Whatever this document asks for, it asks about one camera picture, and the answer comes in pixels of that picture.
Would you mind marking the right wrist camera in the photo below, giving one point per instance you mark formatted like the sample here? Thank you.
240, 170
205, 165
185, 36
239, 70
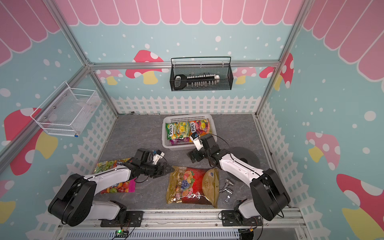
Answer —
196, 140

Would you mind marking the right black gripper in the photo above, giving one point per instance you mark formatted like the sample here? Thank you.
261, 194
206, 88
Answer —
196, 153

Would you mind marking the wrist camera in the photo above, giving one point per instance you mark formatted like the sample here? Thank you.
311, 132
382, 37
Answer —
196, 140
157, 155

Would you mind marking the white plastic basket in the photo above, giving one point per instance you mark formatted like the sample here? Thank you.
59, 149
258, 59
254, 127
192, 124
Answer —
181, 118

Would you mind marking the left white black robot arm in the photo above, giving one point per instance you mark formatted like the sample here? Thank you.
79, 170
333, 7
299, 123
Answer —
75, 203

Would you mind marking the pink fruit chewy candy bag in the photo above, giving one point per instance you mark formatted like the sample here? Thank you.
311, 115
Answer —
123, 187

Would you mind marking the orange Fox's candy bag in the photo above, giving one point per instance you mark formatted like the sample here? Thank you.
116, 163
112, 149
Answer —
201, 127

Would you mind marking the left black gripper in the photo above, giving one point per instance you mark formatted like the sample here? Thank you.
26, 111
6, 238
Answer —
158, 173

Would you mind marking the small circuit board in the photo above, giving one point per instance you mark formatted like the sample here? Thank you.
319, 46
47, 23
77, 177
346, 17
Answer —
121, 233

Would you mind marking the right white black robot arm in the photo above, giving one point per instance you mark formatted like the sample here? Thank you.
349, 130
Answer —
269, 196

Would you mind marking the purple grape candy bag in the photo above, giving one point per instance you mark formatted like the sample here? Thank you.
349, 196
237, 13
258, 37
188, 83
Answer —
182, 141

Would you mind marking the black wire wall basket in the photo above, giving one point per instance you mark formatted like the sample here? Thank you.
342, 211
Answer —
201, 74

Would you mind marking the green candy bag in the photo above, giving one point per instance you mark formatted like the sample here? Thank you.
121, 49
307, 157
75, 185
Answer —
178, 130

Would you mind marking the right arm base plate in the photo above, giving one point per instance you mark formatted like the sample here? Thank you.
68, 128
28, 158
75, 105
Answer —
232, 218

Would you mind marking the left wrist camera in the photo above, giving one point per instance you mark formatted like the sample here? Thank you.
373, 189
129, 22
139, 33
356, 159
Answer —
157, 155

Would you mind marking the black socket tool set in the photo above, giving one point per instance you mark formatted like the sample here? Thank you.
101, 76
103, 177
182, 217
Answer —
201, 81

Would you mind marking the silver metal clamp parts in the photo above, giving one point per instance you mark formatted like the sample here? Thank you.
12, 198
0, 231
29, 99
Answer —
227, 189

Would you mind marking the white wire wall basket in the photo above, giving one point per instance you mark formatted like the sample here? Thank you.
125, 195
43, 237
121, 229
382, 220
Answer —
67, 111

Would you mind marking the large gold red candy bag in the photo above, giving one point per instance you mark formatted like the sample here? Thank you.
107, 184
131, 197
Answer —
193, 186

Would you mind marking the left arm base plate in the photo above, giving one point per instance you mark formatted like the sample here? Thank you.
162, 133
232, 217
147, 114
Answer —
124, 219

